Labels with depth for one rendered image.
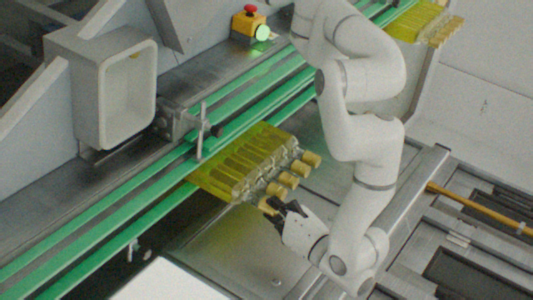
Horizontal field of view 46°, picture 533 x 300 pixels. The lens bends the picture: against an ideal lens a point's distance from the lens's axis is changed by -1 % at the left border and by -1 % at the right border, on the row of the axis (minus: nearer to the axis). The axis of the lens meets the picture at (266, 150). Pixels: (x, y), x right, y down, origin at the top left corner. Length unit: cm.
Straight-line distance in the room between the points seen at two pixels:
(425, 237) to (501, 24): 585
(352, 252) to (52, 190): 64
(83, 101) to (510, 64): 658
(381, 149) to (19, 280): 71
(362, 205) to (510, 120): 671
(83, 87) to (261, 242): 58
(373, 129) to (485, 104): 675
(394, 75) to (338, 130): 16
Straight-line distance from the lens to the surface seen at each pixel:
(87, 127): 143
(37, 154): 143
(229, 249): 156
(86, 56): 134
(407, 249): 175
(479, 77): 778
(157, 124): 155
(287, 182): 157
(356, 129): 115
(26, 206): 139
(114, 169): 147
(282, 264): 155
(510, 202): 205
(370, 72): 121
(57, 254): 131
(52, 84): 137
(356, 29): 125
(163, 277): 148
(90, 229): 136
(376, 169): 120
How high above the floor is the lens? 164
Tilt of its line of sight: 21 degrees down
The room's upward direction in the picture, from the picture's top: 116 degrees clockwise
